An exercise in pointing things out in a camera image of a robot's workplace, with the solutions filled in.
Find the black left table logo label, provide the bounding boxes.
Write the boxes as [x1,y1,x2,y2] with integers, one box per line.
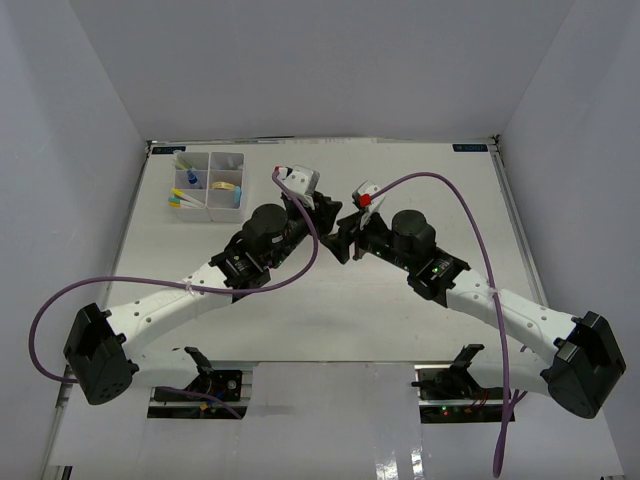
[151,145,186,155]

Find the white marker orange cap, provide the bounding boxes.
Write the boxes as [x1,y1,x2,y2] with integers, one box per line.
[168,197,200,209]

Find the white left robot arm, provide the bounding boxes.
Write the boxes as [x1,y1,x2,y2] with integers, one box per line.
[63,192,342,405]

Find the white right organizer box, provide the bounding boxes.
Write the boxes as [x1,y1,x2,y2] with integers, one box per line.
[206,151,245,223]

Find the black table logo label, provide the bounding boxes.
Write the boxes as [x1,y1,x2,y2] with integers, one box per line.
[452,143,488,153]
[151,145,186,155]

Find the aluminium table edge rail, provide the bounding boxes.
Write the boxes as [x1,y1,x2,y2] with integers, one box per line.
[489,134,571,361]

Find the white left organizer box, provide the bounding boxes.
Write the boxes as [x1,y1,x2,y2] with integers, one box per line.
[169,149,211,223]

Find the white marker yellow cap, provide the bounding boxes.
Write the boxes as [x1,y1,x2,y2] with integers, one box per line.
[171,188,203,207]

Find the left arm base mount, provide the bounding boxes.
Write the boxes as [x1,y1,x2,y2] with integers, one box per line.
[149,347,247,420]

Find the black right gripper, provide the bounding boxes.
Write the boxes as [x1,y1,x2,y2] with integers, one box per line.
[320,207,415,274]

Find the white front cover panel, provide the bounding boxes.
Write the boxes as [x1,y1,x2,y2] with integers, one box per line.
[42,360,629,480]

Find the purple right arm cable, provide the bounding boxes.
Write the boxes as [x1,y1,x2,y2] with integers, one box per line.
[372,172,529,477]

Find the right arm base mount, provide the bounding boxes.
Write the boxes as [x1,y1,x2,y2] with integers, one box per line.
[411,344,503,425]

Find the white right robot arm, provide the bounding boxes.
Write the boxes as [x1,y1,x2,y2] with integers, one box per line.
[321,210,626,419]

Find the blue cap spray bottle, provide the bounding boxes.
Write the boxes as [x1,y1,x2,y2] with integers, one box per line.
[186,169,202,189]

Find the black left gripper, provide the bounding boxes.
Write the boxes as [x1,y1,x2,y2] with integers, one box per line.
[267,192,342,270]

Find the thin yellow highlighter pen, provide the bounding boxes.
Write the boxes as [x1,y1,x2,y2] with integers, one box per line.
[173,152,193,171]

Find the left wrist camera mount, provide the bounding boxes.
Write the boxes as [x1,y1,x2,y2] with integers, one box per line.
[275,165,320,210]

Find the yellow masking tape roll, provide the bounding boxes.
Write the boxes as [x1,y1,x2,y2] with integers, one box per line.
[210,181,238,191]

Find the white organizer box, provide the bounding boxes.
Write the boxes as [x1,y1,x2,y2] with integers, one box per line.
[206,151,245,223]
[169,149,211,223]

